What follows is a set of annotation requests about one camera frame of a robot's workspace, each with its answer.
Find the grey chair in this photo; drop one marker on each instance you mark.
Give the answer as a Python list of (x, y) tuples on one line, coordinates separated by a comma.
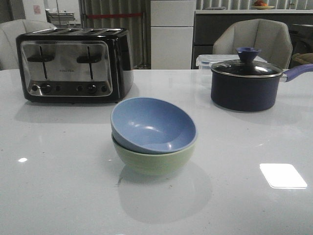
[(271, 37), (9, 31)]

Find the dark kitchen counter cabinet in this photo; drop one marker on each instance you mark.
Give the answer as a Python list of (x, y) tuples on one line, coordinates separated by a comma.
[(209, 25)]

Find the green bowl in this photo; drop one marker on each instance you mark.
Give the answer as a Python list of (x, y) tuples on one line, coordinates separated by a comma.
[(154, 164)]

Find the clear plastic food container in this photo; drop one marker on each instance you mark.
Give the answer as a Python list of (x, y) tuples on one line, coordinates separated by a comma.
[(205, 61)]

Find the blue bowl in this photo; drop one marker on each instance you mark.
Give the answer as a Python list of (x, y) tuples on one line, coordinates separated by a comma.
[(152, 126)]

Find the grey chair right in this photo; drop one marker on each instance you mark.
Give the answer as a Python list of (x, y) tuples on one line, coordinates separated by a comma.
[(271, 37)]

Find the fruit plate on counter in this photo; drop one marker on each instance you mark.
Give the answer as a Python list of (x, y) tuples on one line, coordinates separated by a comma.
[(261, 5)]

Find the white refrigerator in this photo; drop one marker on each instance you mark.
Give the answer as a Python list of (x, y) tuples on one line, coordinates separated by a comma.
[(172, 24)]

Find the glass pot lid blue knob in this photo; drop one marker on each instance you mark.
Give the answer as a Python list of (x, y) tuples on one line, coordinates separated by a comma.
[(247, 66)]

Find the grey chair left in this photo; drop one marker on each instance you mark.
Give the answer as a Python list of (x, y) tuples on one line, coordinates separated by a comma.
[(9, 31)]

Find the black and steel toaster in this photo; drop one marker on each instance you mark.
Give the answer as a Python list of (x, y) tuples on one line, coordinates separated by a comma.
[(77, 65)]

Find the dark blue saucepan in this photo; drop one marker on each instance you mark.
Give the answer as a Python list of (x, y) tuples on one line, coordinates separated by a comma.
[(250, 94)]

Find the brown cushion at right edge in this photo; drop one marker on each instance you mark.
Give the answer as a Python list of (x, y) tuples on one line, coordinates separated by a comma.
[(302, 59)]

